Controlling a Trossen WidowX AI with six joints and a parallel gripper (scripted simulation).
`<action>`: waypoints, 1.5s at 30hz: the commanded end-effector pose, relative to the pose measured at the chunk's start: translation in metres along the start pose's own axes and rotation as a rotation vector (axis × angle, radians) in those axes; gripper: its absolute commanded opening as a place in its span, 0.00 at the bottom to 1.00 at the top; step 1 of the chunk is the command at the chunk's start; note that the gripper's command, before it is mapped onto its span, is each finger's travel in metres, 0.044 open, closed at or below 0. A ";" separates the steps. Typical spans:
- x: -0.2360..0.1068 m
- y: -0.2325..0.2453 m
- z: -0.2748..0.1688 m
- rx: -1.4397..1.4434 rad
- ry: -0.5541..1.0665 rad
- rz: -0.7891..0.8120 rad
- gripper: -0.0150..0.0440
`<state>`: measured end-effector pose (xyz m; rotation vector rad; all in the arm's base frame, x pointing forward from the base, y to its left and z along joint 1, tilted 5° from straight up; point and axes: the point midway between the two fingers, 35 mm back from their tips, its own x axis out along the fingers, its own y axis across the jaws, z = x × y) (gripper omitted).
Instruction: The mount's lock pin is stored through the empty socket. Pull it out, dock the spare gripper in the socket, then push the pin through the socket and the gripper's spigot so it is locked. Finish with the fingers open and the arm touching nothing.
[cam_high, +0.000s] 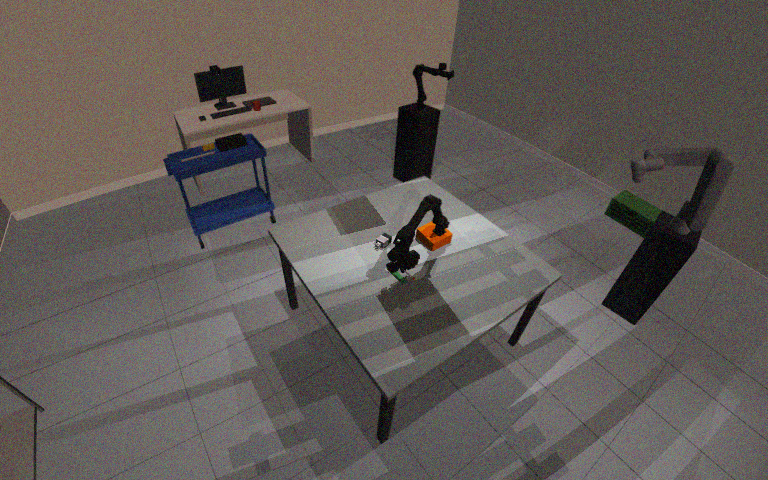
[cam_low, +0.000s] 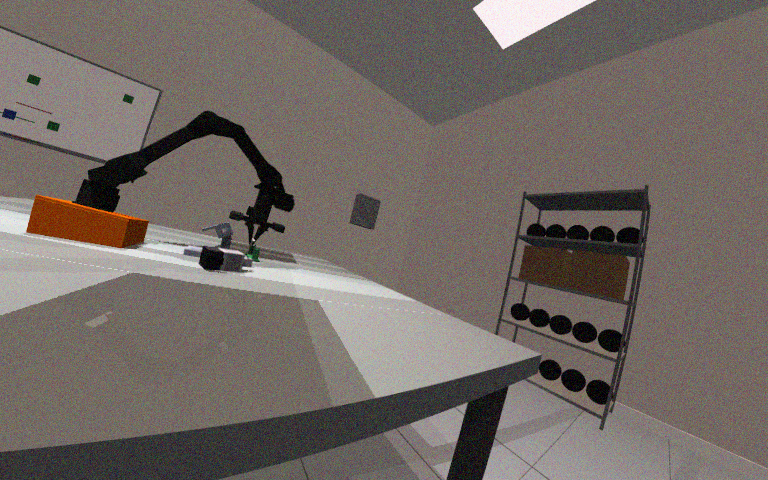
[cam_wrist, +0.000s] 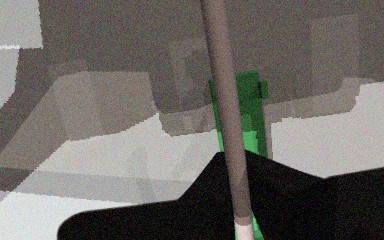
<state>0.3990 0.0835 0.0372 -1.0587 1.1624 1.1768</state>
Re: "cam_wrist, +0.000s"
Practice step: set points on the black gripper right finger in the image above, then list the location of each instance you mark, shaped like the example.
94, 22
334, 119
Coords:
289, 204

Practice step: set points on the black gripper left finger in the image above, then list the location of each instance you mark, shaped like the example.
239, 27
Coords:
202, 212

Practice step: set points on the grey cylinder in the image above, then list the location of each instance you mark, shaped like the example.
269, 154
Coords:
226, 93

